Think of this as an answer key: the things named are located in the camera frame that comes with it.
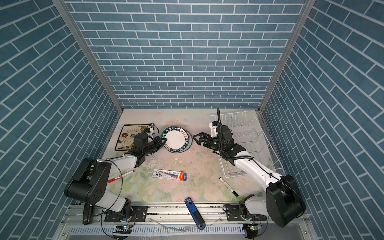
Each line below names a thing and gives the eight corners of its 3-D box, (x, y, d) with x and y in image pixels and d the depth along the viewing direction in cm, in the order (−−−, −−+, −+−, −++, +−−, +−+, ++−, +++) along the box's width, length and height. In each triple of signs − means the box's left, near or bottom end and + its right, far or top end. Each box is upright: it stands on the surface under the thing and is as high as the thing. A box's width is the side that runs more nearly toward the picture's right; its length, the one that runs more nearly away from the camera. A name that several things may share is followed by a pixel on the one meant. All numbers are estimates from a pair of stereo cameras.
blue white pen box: (152, 177, 88) (151, 176, 86) (155, 170, 91) (154, 168, 89) (186, 181, 87) (186, 179, 85) (188, 173, 90) (187, 172, 88)
